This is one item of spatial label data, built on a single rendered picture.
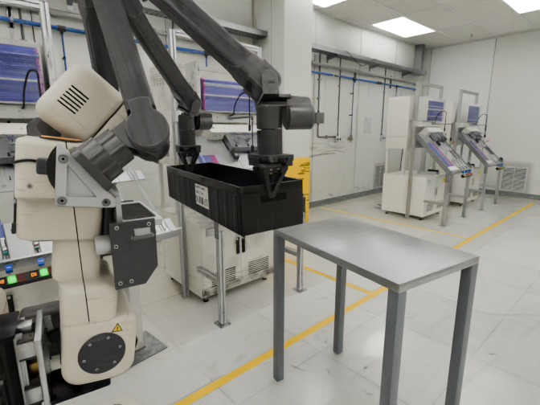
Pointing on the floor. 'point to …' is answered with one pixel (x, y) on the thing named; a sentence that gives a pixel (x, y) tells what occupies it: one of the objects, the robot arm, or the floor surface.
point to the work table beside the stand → (382, 254)
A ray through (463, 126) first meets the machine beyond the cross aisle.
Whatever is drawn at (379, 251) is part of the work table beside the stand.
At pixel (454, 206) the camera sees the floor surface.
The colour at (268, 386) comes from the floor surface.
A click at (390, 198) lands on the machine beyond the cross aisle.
